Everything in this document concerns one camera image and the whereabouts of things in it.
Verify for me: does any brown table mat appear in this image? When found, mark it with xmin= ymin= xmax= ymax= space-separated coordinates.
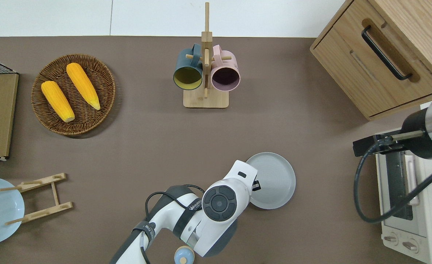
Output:
xmin=0 ymin=36 xmax=421 ymax=264

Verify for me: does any round wicker basket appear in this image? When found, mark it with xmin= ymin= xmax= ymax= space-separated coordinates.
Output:
xmin=31 ymin=54 xmax=116 ymax=135

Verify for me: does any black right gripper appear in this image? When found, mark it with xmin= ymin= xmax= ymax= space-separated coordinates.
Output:
xmin=353 ymin=133 xmax=403 ymax=157

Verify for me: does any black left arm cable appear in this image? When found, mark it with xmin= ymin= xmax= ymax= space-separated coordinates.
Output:
xmin=144 ymin=184 xmax=205 ymax=264

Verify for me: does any wooden drawer cabinet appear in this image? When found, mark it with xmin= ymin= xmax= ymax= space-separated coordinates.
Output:
xmin=310 ymin=0 xmax=432 ymax=121

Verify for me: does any wooden plate rack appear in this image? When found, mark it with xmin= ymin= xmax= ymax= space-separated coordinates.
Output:
xmin=0 ymin=173 xmax=73 ymax=225

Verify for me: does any black cabinet handle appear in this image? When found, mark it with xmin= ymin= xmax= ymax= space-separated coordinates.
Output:
xmin=361 ymin=25 xmax=413 ymax=81

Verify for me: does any white toaster oven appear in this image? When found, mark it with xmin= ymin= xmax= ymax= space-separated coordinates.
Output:
xmin=375 ymin=128 xmax=432 ymax=264

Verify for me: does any teal mug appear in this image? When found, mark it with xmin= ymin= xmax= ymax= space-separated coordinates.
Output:
xmin=173 ymin=43 xmax=204 ymax=91

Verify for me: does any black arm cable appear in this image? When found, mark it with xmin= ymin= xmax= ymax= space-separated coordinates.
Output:
xmin=354 ymin=141 xmax=432 ymax=224
xmin=144 ymin=184 xmax=205 ymax=264

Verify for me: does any gray round plate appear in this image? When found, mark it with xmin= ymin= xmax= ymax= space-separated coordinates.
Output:
xmin=245 ymin=152 xmax=296 ymax=210

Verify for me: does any yellow corn cob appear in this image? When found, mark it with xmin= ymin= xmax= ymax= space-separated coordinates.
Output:
xmin=66 ymin=62 xmax=101 ymax=110
xmin=41 ymin=81 xmax=75 ymax=123

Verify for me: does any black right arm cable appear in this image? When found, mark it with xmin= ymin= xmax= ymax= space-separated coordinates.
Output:
xmin=354 ymin=141 xmax=432 ymax=224

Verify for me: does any pink mug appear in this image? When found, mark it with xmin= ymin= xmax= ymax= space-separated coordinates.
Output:
xmin=211 ymin=45 xmax=241 ymax=92

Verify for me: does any white oven door handle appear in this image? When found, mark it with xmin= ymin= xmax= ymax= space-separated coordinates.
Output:
xmin=405 ymin=154 xmax=420 ymax=206

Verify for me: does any wooden mug rack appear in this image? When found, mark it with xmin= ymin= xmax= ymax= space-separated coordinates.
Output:
xmin=183 ymin=2 xmax=235 ymax=109

